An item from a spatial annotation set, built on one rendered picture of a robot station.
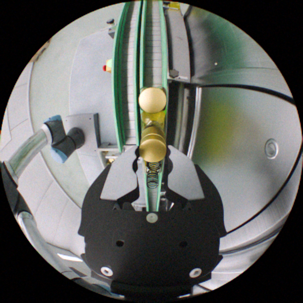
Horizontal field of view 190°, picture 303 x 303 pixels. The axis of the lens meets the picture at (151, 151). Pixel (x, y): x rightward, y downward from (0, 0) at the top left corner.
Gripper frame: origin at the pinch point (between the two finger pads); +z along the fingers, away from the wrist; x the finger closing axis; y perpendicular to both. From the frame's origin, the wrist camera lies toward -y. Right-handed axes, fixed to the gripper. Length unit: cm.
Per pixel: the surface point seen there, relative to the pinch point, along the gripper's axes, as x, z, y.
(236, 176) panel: 12.7, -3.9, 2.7
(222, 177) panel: 12.7, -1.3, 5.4
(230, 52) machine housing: 16.5, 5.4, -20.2
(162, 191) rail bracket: 5.1, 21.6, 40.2
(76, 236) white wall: -341, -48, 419
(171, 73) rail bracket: 5.0, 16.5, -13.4
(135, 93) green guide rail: -5.4, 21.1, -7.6
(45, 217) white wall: -364, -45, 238
